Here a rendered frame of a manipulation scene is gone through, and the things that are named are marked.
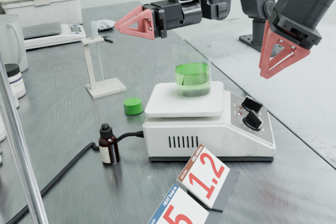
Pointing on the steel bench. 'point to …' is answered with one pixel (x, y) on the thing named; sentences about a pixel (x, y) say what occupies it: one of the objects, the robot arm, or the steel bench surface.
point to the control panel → (235, 119)
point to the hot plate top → (168, 108)
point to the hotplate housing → (203, 138)
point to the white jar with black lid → (15, 79)
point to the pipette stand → (110, 86)
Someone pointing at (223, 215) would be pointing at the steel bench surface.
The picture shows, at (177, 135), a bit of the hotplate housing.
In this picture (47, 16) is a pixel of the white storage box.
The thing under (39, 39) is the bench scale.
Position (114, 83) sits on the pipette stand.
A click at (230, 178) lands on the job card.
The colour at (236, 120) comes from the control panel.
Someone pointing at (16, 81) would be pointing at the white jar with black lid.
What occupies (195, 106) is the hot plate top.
